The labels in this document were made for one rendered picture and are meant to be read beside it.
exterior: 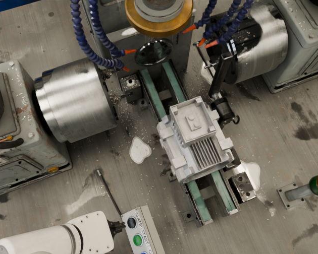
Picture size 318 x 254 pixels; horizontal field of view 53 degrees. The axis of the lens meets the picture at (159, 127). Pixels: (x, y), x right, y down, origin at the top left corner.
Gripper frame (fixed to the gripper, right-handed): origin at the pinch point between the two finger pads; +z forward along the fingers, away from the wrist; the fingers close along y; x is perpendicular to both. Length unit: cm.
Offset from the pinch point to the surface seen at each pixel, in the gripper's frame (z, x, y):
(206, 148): 19.9, -24.7, 11.6
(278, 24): 40, -57, 40
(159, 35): 1, -34, 39
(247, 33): 32, -49, 41
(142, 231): 6.4, -2.6, -3.3
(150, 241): 6.9, -3.6, -6.4
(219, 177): 37.8, -16.6, 4.3
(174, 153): 18.0, -14.9, 14.5
